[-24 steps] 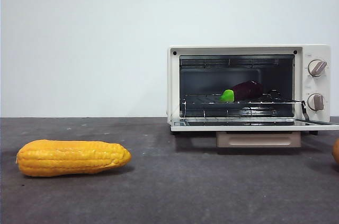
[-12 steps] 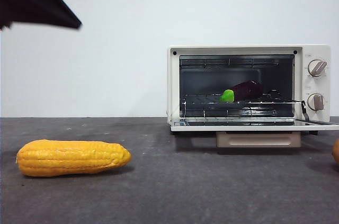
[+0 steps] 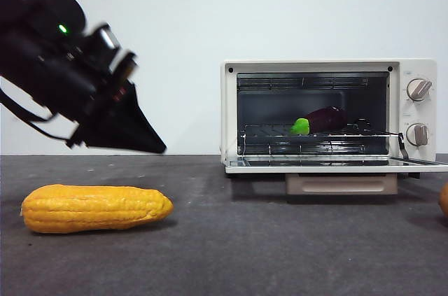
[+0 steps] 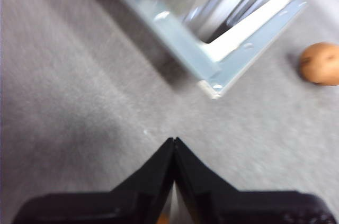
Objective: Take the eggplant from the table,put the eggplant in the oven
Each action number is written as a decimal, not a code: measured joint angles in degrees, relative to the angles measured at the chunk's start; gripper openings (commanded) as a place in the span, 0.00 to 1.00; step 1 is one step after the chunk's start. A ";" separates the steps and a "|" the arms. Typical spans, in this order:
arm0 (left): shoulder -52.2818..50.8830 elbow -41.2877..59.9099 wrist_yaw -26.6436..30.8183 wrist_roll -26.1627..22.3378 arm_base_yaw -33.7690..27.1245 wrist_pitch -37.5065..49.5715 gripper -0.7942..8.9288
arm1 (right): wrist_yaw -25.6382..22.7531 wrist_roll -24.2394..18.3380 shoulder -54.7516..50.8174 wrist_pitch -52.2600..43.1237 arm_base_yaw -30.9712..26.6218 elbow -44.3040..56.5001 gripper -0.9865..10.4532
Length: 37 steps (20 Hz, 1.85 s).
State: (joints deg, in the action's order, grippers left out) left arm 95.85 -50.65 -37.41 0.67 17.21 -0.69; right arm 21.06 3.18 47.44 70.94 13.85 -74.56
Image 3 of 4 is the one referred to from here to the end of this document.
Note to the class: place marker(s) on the oven knob with upright pointer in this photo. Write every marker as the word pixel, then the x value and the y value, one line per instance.
pixel 417 134

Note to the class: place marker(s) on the purple eggplant with green stem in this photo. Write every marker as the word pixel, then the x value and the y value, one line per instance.
pixel 325 119

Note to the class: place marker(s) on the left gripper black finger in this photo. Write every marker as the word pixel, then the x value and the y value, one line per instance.
pixel 129 128

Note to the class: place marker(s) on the cream toaster oven housing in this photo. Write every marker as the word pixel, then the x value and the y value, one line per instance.
pixel 419 113

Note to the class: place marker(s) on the oven knob with slanted pointer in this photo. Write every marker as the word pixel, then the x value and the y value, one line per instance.
pixel 418 90

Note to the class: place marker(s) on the yellow corn cob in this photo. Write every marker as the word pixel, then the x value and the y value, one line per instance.
pixel 90 210

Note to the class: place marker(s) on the orange round fruit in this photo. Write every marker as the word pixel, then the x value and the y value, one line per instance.
pixel 444 201

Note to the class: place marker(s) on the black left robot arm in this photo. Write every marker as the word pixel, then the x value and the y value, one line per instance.
pixel 35 58

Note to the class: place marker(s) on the pale grey left wrist camera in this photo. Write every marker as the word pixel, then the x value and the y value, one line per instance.
pixel 109 42

